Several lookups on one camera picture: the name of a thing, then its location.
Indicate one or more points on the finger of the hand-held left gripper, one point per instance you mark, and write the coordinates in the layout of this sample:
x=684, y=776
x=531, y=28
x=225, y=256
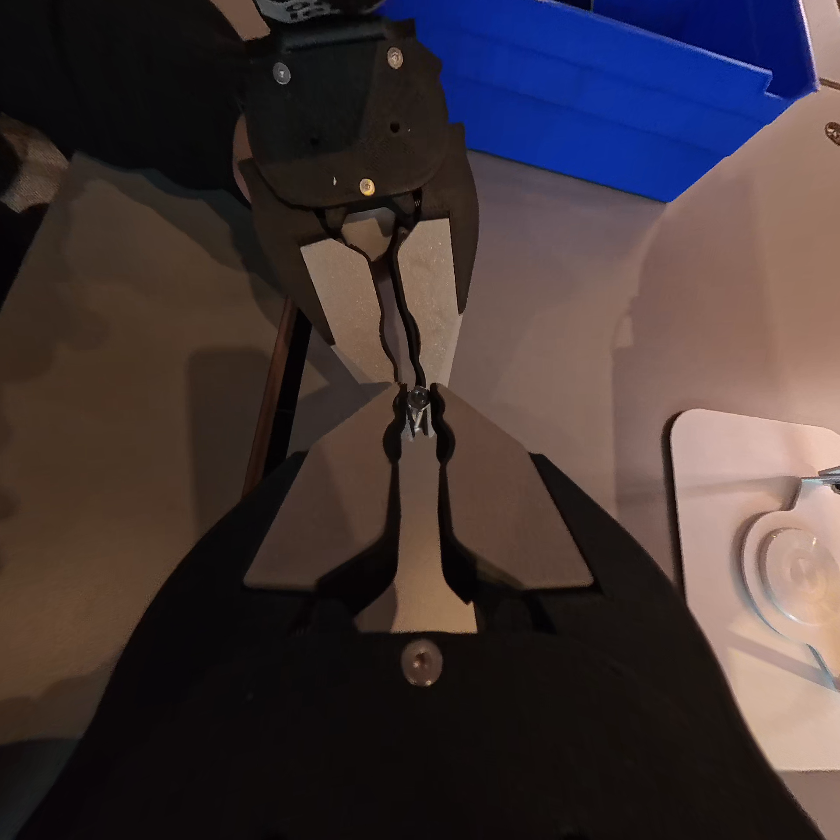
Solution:
x=430, y=289
x=341, y=295

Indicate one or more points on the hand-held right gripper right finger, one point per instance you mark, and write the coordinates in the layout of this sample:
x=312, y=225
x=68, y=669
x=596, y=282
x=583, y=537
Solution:
x=505, y=518

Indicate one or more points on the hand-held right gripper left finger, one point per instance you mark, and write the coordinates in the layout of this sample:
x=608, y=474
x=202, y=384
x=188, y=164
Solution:
x=328, y=518

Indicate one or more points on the silver metal bolt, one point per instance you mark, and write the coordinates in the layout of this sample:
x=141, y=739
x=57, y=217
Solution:
x=420, y=426

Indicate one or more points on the person's left forearm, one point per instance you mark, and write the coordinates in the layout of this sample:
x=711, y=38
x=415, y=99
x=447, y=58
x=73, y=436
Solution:
x=131, y=79

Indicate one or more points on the metal table screw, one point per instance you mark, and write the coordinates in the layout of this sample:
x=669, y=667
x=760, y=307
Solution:
x=833, y=132

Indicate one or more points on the blue plastic bin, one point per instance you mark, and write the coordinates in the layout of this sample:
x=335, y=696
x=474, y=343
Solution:
x=590, y=98

